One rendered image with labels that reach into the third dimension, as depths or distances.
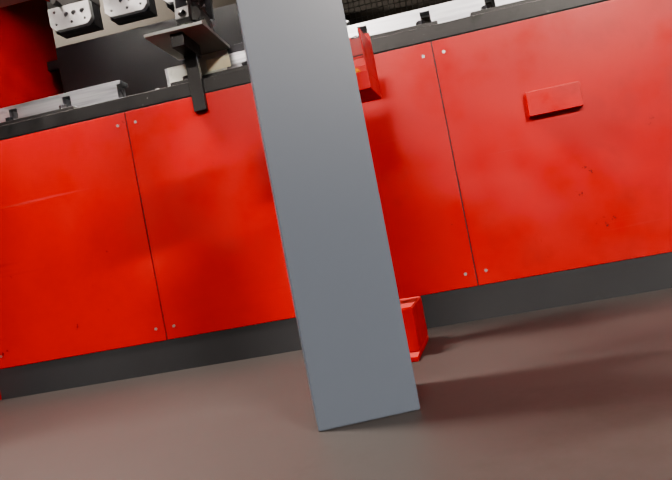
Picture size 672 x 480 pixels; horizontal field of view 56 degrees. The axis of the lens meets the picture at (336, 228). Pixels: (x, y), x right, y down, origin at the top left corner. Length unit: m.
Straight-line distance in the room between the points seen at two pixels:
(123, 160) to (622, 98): 1.50
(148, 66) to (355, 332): 1.97
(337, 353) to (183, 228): 1.02
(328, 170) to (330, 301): 0.22
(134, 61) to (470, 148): 1.56
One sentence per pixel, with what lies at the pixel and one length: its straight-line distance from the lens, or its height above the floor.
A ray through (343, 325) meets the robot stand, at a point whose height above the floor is 0.17.
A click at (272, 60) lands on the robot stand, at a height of 0.64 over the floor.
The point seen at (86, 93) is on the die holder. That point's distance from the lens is 2.32.
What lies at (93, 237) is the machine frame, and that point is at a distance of 2.13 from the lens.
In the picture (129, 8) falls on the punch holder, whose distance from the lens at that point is 2.30.
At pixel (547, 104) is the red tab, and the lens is 1.91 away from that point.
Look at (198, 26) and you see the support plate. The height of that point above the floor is 0.99.
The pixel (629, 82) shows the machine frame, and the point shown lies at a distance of 1.99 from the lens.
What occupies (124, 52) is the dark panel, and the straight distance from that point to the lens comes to 2.90.
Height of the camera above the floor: 0.32
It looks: 1 degrees up
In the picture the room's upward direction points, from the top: 11 degrees counter-clockwise
